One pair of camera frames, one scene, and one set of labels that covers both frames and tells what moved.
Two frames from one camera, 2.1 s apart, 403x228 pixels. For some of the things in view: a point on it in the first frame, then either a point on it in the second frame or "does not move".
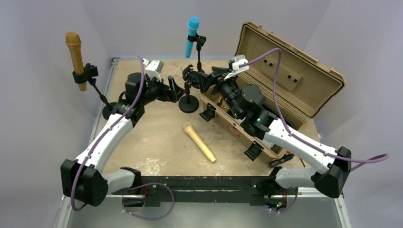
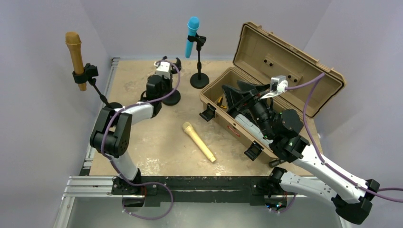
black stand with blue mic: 193,24 does not move
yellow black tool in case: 219,102 does not move
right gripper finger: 218,71 -> 252,87
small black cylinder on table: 274,163 does not move
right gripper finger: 206,81 -> 232,96
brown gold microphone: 73,41 does not move
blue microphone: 193,24 does not move
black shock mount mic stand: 188,104 -> 175,99
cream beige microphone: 192,134 does not move
